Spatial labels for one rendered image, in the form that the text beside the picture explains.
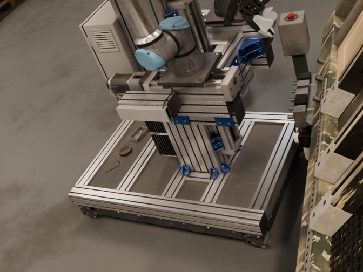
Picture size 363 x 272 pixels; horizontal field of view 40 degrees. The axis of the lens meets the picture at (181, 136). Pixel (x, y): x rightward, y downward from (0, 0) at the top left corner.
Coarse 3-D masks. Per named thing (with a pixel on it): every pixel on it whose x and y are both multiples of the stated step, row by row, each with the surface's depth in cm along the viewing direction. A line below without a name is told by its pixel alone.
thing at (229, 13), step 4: (232, 0) 153; (236, 0) 152; (232, 4) 154; (236, 4) 154; (228, 8) 156; (232, 8) 155; (236, 8) 156; (228, 12) 157; (232, 12) 156; (224, 16) 160; (228, 16) 158; (232, 16) 157; (224, 20) 160; (228, 20) 159; (232, 20) 160
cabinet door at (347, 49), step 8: (360, 16) 200; (360, 24) 197; (352, 32) 203; (360, 32) 192; (344, 40) 210; (352, 40) 199; (360, 40) 188; (344, 48) 206; (352, 48) 195; (344, 56) 201; (344, 64) 197
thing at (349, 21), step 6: (360, 0) 202; (354, 6) 207; (360, 6) 203; (354, 12) 206; (360, 12) 205; (348, 18) 209; (354, 18) 207; (342, 24) 215; (348, 24) 210; (342, 30) 212; (348, 30) 212; (336, 36) 218; (342, 36) 214; (336, 42) 217
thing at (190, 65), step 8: (176, 56) 205; (184, 56) 204; (192, 56) 205; (200, 56) 208; (176, 64) 207; (184, 64) 206; (192, 64) 207; (200, 64) 208; (176, 72) 209; (184, 72) 207; (192, 72) 207
